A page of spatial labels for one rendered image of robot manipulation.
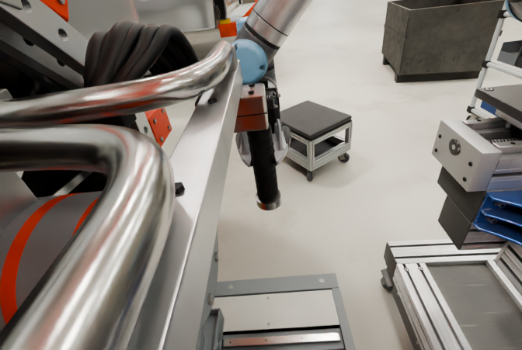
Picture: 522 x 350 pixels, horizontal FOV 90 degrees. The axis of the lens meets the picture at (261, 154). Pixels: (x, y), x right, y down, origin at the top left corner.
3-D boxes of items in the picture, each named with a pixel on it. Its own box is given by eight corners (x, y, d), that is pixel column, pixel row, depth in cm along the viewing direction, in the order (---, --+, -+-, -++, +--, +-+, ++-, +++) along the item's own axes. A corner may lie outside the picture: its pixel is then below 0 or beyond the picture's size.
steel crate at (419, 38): (450, 56, 333) (467, -9, 294) (486, 83, 251) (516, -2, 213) (379, 60, 355) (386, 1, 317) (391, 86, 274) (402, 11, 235)
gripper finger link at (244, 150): (225, 140, 37) (238, 112, 45) (232, 172, 41) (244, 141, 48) (246, 139, 37) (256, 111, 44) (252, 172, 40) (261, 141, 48)
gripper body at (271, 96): (235, 103, 44) (240, 81, 54) (243, 147, 48) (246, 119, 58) (281, 98, 43) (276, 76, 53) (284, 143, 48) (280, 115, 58)
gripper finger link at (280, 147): (272, 136, 36) (262, 110, 44) (276, 170, 40) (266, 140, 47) (294, 132, 37) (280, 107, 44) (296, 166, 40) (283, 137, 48)
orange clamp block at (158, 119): (123, 154, 52) (140, 133, 59) (161, 150, 51) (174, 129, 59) (107, 123, 48) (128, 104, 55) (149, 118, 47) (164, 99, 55)
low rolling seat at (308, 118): (351, 161, 174) (355, 116, 156) (311, 185, 159) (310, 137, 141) (307, 139, 205) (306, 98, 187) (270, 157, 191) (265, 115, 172)
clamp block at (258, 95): (208, 121, 39) (200, 87, 37) (268, 114, 39) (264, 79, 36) (202, 137, 35) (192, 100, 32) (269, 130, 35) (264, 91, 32)
